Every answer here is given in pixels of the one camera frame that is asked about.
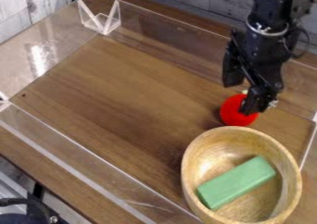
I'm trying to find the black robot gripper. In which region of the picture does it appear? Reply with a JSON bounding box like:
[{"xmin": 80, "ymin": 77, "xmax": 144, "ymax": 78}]
[{"xmin": 222, "ymin": 28, "xmax": 299, "ymax": 116}]

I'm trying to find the red plush strawberry toy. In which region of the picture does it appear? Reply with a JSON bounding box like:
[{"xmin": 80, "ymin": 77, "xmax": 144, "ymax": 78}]
[{"xmin": 219, "ymin": 93, "xmax": 258, "ymax": 127}]

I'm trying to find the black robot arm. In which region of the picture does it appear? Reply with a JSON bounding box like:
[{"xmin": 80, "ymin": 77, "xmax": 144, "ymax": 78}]
[{"xmin": 222, "ymin": 0, "xmax": 314, "ymax": 116}]

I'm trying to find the wooden bowl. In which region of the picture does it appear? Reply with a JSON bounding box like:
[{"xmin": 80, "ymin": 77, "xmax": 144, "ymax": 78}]
[{"xmin": 180, "ymin": 126, "xmax": 302, "ymax": 224}]

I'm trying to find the green rectangular block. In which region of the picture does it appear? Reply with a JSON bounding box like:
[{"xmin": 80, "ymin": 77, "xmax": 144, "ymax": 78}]
[{"xmin": 195, "ymin": 156, "xmax": 275, "ymax": 210}]

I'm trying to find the clear acrylic corner bracket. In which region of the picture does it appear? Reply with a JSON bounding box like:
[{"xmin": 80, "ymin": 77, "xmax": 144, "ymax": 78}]
[{"xmin": 76, "ymin": 0, "xmax": 122, "ymax": 35}]

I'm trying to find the clear acrylic barrier wall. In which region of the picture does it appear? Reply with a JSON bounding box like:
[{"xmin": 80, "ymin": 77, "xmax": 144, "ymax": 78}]
[{"xmin": 0, "ymin": 0, "xmax": 317, "ymax": 224}]

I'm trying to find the black metal clamp bracket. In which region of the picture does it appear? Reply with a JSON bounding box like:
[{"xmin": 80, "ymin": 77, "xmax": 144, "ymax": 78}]
[{"xmin": 25, "ymin": 193, "xmax": 69, "ymax": 224}]

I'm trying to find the black cable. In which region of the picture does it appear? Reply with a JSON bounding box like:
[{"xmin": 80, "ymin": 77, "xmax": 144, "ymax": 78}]
[{"xmin": 0, "ymin": 197, "xmax": 47, "ymax": 224}]

